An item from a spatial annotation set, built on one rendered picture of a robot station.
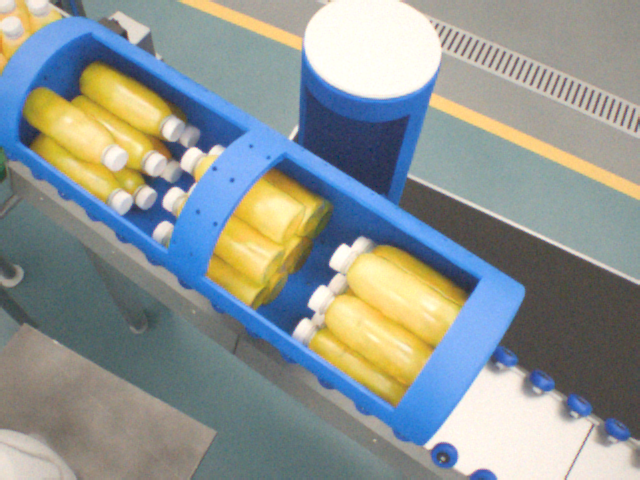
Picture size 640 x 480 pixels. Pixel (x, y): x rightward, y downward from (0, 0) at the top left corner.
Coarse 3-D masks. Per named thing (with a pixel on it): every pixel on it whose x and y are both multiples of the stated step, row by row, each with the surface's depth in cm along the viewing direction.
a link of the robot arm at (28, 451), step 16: (0, 432) 78; (16, 432) 80; (0, 448) 74; (16, 448) 76; (32, 448) 78; (48, 448) 83; (0, 464) 73; (16, 464) 74; (32, 464) 76; (48, 464) 79; (64, 464) 85
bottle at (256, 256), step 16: (176, 208) 108; (240, 224) 105; (224, 240) 104; (240, 240) 103; (256, 240) 103; (272, 240) 104; (224, 256) 104; (240, 256) 103; (256, 256) 102; (272, 256) 102; (256, 272) 102; (272, 272) 107
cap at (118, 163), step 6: (114, 150) 111; (120, 150) 112; (108, 156) 111; (114, 156) 111; (120, 156) 112; (126, 156) 113; (108, 162) 111; (114, 162) 111; (120, 162) 113; (114, 168) 112; (120, 168) 114
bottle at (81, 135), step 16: (32, 96) 113; (48, 96) 114; (32, 112) 113; (48, 112) 112; (64, 112) 112; (80, 112) 113; (48, 128) 113; (64, 128) 111; (80, 128) 111; (96, 128) 112; (64, 144) 112; (80, 144) 111; (96, 144) 111; (112, 144) 112; (96, 160) 112
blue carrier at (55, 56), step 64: (64, 64) 119; (128, 64) 127; (0, 128) 111; (256, 128) 105; (64, 192) 113; (192, 192) 98; (320, 192) 118; (192, 256) 100; (320, 256) 122; (448, 256) 96; (256, 320) 100; (448, 384) 89
